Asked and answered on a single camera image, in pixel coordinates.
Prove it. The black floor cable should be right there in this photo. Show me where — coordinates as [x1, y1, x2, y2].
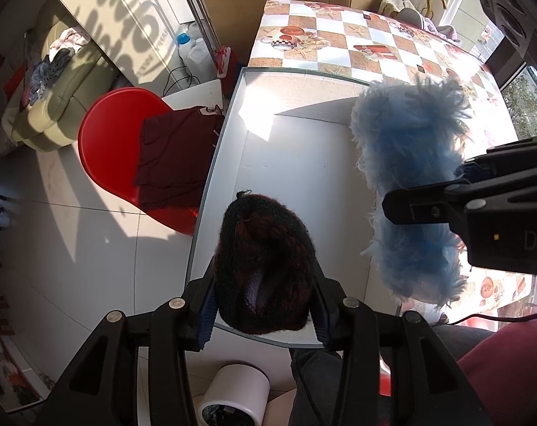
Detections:
[164, 64, 202, 95]

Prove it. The mop with red handle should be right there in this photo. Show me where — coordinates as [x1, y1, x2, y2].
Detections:
[153, 0, 240, 98]

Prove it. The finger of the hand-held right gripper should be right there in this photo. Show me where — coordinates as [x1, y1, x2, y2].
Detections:
[455, 133, 537, 182]
[381, 181, 468, 227]

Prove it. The maroon garment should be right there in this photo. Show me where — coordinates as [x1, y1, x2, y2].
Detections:
[133, 105, 225, 211]

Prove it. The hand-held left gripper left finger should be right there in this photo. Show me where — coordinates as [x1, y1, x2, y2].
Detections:
[38, 260, 220, 426]

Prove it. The white cabinet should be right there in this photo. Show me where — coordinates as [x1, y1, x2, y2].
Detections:
[38, 0, 220, 98]

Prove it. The checkered printed tablecloth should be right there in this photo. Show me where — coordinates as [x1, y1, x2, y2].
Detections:
[248, 0, 535, 316]

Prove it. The translucent plastic jug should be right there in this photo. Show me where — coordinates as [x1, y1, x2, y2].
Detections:
[186, 38, 218, 72]

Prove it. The person's maroon top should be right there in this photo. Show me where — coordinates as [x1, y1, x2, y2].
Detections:
[457, 315, 537, 426]

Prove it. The pink white garment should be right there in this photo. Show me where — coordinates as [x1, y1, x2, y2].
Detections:
[49, 27, 92, 54]

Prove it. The large white cardboard box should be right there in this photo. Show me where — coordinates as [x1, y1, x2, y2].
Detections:
[185, 66, 411, 349]

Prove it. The dark blue garment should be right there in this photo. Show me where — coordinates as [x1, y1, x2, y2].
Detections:
[22, 49, 74, 107]

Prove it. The blue feather duster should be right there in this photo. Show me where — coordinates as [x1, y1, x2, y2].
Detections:
[350, 73, 473, 309]

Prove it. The bottle with blue cap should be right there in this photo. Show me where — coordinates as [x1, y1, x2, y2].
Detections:
[177, 31, 196, 60]

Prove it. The red plastic chair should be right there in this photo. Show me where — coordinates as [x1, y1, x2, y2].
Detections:
[77, 88, 202, 237]

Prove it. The small white side table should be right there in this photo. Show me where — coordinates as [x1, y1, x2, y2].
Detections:
[162, 79, 227, 113]

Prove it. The beige leather sofa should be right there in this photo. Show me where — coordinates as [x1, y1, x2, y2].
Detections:
[2, 9, 118, 152]

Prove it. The white cylindrical container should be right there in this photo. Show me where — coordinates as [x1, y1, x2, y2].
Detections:
[197, 363, 271, 426]

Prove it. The black maroon knit hat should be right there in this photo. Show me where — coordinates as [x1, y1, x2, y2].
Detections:
[216, 191, 317, 334]

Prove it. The white bag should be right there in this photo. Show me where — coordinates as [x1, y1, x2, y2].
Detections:
[379, 0, 429, 22]

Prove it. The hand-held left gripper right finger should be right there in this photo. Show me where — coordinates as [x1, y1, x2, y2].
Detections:
[310, 261, 495, 426]

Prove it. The thin dark cable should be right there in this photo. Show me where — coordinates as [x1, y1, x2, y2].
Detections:
[446, 311, 537, 326]

